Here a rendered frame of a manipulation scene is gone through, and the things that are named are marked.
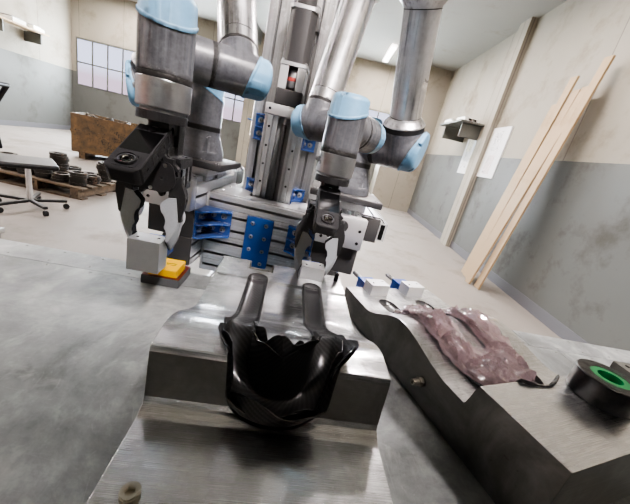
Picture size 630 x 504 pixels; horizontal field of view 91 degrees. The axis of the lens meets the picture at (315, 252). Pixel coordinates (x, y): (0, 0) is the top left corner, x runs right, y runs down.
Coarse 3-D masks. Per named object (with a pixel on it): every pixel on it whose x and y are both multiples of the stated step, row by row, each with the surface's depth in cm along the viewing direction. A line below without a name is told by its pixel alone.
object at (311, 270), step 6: (306, 264) 67; (312, 264) 67; (318, 264) 68; (300, 270) 67; (306, 270) 65; (312, 270) 65; (318, 270) 66; (324, 270) 66; (300, 276) 66; (306, 276) 66; (312, 276) 66; (318, 276) 66
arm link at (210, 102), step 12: (192, 84) 90; (192, 96) 90; (204, 96) 91; (216, 96) 92; (192, 108) 91; (204, 108) 92; (216, 108) 94; (192, 120) 93; (204, 120) 93; (216, 120) 96
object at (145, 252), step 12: (132, 240) 49; (144, 240) 49; (156, 240) 50; (132, 252) 49; (144, 252) 49; (156, 252) 50; (168, 252) 55; (132, 264) 50; (144, 264) 50; (156, 264) 50
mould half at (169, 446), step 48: (240, 288) 56; (288, 288) 60; (336, 288) 65; (192, 336) 34; (288, 336) 38; (192, 384) 33; (336, 384) 34; (384, 384) 35; (144, 432) 30; (192, 432) 31; (240, 432) 33; (288, 432) 34; (336, 432) 35; (144, 480) 26; (192, 480) 27; (240, 480) 28; (288, 480) 29; (336, 480) 30; (384, 480) 31
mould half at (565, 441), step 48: (384, 336) 60; (432, 336) 54; (432, 384) 48; (480, 432) 40; (528, 432) 35; (576, 432) 37; (624, 432) 39; (480, 480) 40; (528, 480) 35; (576, 480) 32; (624, 480) 39
